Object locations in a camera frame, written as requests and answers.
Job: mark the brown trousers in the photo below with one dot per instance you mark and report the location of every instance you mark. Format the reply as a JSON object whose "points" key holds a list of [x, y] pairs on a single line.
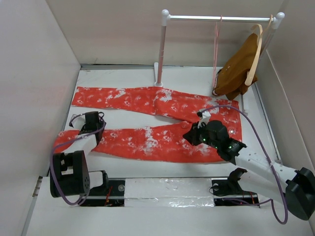
{"points": [[230, 80]]}

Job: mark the beige wooden hanger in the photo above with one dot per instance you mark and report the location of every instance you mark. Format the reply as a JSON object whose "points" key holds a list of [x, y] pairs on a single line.
{"points": [[256, 51]]}

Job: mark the pink wire hanger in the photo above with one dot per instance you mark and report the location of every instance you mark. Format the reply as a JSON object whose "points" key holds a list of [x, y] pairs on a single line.
{"points": [[216, 45]]}

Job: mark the silver tape strip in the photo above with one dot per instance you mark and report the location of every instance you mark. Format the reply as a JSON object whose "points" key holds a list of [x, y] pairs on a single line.
{"points": [[168, 192]]}

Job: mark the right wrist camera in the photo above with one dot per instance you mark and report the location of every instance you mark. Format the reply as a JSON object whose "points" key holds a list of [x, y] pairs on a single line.
{"points": [[204, 116]]}

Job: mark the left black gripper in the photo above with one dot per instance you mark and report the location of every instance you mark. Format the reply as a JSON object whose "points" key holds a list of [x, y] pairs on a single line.
{"points": [[101, 125]]}

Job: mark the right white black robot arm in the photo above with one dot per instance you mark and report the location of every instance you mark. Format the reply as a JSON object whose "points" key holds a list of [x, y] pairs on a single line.
{"points": [[295, 189]]}

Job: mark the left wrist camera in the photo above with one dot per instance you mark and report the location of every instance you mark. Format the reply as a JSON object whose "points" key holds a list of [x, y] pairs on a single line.
{"points": [[77, 122]]}

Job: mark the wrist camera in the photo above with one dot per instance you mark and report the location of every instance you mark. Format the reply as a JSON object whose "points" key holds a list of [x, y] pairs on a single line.
{"points": [[204, 116], [77, 122]]}

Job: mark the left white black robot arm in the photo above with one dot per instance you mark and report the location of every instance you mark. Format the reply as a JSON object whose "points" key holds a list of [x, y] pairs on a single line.
{"points": [[69, 174]]}

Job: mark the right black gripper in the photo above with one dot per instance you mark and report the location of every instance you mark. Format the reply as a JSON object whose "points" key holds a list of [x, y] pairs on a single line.
{"points": [[191, 135]]}

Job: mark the red white patterned trousers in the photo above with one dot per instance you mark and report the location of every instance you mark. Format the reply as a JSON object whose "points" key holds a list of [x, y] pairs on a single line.
{"points": [[148, 123]]}

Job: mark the white metal clothes rack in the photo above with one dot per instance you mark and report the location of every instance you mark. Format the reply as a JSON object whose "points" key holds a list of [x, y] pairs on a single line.
{"points": [[166, 16]]}

